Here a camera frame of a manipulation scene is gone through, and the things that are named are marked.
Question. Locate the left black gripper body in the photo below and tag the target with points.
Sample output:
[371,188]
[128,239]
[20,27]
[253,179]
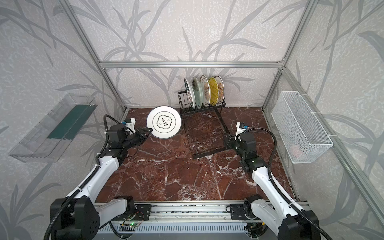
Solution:
[136,138]

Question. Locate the white plate grey flower outline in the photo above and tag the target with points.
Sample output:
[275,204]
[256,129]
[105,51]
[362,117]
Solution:
[164,121]

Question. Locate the mint green flower plate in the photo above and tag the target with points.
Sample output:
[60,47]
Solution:
[197,93]

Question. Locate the aluminium front rail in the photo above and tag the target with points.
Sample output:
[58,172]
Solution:
[212,212]

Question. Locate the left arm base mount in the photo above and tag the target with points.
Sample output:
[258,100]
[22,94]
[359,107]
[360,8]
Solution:
[141,213]

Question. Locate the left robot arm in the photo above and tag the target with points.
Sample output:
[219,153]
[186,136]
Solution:
[76,217]

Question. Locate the yellow green woven plate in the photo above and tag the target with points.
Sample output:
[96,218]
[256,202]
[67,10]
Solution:
[214,91]

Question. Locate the pink object in basket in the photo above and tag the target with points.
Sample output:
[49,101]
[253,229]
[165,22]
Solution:
[296,152]

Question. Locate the large white orange sunburst plate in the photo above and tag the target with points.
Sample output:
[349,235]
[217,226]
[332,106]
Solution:
[206,91]

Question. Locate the aluminium cage frame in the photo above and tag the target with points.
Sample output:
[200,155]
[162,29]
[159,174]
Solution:
[360,180]

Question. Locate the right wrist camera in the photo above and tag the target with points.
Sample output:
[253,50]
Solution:
[241,128]

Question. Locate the black wire dish rack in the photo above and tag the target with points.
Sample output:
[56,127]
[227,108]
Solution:
[204,128]

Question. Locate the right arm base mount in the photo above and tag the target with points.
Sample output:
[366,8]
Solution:
[238,212]

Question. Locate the white wire mesh basket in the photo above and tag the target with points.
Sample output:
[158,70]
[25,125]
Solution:
[299,125]

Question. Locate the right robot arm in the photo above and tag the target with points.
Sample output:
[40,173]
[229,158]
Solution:
[303,226]

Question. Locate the clear plastic wall bin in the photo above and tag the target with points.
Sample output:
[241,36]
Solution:
[50,138]

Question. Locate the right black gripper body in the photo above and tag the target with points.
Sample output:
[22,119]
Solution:
[234,145]

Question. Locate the small white orange sunburst plate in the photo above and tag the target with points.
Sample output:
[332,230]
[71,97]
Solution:
[221,89]

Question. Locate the white plate green lettered rim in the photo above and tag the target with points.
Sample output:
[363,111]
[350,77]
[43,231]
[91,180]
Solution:
[190,94]

